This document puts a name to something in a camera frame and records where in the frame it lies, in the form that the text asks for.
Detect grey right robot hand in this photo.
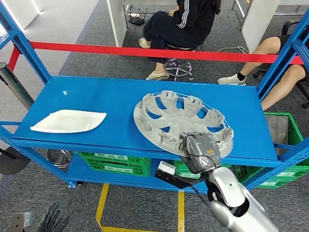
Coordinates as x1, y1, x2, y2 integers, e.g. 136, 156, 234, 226
179, 131, 221, 175

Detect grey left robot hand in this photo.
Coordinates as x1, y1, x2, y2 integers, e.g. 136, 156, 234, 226
32, 203, 70, 232

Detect silver wheel hubcap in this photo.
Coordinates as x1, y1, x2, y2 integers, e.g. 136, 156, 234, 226
133, 90, 234, 159

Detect white plastic trim part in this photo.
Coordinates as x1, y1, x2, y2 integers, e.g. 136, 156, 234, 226
30, 109, 107, 134

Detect blue metal shelf rack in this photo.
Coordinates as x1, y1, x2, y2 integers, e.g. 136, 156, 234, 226
0, 0, 309, 194

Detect black round base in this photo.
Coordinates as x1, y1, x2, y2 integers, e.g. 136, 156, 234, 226
0, 146, 31, 175

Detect chrome base stool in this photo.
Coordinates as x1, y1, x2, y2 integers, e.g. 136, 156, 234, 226
164, 42, 199, 82

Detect grey flat sheet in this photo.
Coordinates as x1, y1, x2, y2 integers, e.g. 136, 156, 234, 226
265, 115, 289, 157

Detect person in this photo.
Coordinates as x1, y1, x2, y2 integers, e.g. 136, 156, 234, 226
139, 0, 221, 81
217, 33, 309, 111

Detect red barrier belt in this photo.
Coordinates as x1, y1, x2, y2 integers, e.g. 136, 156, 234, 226
7, 41, 304, 72

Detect white desk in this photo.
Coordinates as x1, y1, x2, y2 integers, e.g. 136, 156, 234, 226
106, 0, 179, 48
231, 0, 309, 54

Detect black office chair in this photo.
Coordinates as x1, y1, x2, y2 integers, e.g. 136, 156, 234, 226
252, 20, 309, 110

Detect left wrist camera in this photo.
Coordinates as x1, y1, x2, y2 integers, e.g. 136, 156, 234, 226
10, 211, 33, 232

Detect white floor cable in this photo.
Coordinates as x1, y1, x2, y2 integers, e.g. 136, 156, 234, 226
216, 45, 249, 55

